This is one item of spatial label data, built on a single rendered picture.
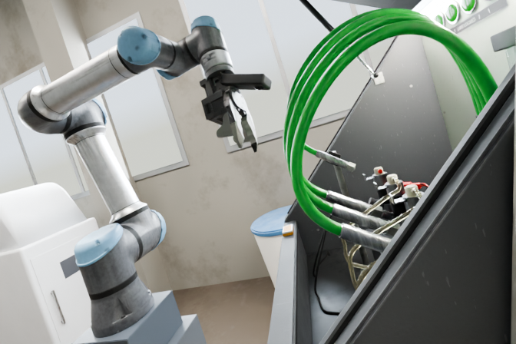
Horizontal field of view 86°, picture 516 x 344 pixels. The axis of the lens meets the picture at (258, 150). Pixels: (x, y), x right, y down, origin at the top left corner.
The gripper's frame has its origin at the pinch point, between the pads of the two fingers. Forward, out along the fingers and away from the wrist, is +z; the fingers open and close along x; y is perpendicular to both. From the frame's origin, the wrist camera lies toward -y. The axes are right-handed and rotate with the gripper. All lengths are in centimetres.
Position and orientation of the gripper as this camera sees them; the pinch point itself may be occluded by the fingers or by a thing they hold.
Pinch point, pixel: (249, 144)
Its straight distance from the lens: 62.3
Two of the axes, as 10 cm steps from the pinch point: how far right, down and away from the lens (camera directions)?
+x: -4.0, -1.2, -9.1
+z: 3.0, 9.2, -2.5
